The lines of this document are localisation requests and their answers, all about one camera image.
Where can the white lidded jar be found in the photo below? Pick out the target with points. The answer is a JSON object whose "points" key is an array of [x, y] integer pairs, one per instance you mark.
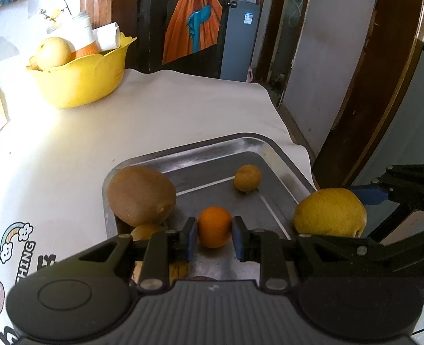
{"points": [[77, 30]]}

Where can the grey appliance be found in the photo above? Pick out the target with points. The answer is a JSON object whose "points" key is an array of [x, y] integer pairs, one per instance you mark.
{"points": [[240, 43]]}

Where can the orange tangerine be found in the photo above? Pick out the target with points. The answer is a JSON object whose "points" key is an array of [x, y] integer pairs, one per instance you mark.
{"points": [[214, 230]]}

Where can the metal tray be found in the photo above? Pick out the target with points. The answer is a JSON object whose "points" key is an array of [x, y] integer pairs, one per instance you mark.
{"points": [[215, 165]]}

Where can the orange dress woman painting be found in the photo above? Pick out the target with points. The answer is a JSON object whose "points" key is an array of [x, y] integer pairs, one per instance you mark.
{"points": [[194, 18]]}

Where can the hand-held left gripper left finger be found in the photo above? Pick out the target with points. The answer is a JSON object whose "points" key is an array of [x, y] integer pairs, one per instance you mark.
{"points": [[191, 240]]}

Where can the large orange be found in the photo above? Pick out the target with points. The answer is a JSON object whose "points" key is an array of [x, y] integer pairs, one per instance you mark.
{"points": [[86, 51]]}

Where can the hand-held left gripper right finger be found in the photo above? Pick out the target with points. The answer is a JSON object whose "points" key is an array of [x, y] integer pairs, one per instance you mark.
{"points": [[238, 240]]}

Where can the dark wooden door frame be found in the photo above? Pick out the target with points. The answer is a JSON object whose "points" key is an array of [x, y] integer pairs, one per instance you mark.
{"points": [[388, 61]]}

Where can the yellow flower twig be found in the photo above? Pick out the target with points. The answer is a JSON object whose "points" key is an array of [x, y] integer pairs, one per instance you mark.
{"points": [[55, 13]]}

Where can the pale yellow pear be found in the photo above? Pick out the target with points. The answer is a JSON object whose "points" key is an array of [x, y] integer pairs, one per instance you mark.
{"points": [[54, 54]]}

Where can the large brown kiwi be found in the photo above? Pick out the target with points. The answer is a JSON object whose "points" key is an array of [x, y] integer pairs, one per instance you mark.
{"points": [[140, 196]]}

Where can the white paper carton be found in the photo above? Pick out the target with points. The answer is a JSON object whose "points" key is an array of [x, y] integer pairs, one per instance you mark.
{"points": [[108, 37]]}

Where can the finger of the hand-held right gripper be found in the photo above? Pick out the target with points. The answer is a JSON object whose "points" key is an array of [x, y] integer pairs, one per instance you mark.
{"points": [[371, 194], [362, 257]]}

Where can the white printed tablecloth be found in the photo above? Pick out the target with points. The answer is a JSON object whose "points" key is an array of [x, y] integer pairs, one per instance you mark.
{"points": [[54, 151]]}

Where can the yellow plastic bowl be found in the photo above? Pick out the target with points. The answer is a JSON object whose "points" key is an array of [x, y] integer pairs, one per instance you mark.
{"points": [[79, 82]]}

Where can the small brown kiwi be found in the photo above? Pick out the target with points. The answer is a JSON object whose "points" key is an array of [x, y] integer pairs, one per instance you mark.
{"points": [[248, 178]]}

